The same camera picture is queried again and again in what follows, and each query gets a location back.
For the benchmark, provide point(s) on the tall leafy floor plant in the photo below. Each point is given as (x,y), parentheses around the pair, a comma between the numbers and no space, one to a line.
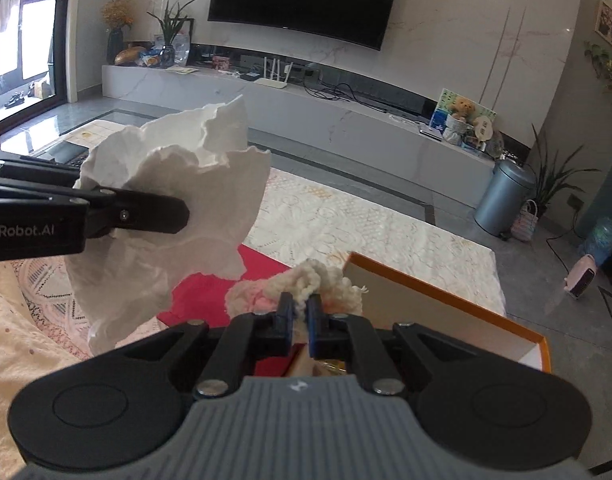
(553,180)

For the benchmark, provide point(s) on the clear box with red lid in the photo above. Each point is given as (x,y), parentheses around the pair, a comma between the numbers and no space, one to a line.
(206,300)

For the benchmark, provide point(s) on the green picture board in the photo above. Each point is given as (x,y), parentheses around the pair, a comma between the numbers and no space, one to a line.
(443,107)

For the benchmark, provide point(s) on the colourful snack bags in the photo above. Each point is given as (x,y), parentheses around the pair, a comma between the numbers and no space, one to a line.
(150,60)

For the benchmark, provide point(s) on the blue water jug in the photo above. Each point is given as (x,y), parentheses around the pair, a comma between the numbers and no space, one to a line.
(603,240)

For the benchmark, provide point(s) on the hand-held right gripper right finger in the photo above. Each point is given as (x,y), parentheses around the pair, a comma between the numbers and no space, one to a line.
(313,322)

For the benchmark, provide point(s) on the sheet of paper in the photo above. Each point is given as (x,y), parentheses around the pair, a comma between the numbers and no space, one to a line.
(182,70)

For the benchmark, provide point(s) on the hanging vine plant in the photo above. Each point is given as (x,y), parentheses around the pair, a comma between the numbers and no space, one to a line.
(603,62)

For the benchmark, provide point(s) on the grey blue trash can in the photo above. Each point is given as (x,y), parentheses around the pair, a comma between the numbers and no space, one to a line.
(503,200)

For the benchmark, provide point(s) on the pink small box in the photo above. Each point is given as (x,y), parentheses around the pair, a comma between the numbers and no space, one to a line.
(221,63)

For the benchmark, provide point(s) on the wall socket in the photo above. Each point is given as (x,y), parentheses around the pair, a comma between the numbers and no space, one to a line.
(574,201)

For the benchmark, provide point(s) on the orange cardboard box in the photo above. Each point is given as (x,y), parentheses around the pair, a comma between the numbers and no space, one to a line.
(436,320)

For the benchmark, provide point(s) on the framed wall picture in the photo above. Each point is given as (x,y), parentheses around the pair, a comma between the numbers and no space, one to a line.
(611,25)

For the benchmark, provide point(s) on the brown wooden bowl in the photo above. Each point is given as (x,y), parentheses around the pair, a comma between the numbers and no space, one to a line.
(128,55)

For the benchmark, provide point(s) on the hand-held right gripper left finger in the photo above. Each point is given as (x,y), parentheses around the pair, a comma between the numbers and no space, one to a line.
(286,317)

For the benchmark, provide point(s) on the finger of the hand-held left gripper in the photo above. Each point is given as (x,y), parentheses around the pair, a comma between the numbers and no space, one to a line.
(146,212)
(31,169)

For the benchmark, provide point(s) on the black remote control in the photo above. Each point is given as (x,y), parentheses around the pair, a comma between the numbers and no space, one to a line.
(73,152)

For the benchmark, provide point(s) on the white flat device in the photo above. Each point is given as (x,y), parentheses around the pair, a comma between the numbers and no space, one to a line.
(430,134)

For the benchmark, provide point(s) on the green plant in glass vase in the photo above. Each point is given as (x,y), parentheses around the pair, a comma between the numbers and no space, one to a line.
(168,30)

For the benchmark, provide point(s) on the white marble television console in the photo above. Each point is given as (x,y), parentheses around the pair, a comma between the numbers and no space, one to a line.
(336,125)

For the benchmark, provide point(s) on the cream embroidered blanket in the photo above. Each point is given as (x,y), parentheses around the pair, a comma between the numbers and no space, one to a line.
(361,220)

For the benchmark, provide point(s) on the beige round hand fan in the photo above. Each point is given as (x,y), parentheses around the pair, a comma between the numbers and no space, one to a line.
(483,127)

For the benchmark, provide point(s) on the teddy bear bouquet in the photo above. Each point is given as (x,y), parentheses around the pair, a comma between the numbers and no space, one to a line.
(458,120)

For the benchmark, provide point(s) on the dark vase with yellow flowers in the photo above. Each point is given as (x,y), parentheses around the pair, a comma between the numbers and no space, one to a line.
(116,40)

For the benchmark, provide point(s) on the pink space heater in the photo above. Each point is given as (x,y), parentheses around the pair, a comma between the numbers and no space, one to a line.
(581,277)

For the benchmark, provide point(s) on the pastel woven basket bag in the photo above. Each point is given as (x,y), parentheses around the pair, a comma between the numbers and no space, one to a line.
(525,225)

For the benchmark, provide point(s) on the pink and white yarn bundle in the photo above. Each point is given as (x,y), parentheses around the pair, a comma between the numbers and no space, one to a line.
(316,275)

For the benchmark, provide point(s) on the dark framed sliding door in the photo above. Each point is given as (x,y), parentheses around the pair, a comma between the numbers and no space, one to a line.
(61,35)

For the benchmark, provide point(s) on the white paper wrap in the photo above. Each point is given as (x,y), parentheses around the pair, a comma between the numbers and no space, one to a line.
(196,175)

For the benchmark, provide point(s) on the white router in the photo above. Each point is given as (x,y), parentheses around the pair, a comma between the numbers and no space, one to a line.
(276,82)

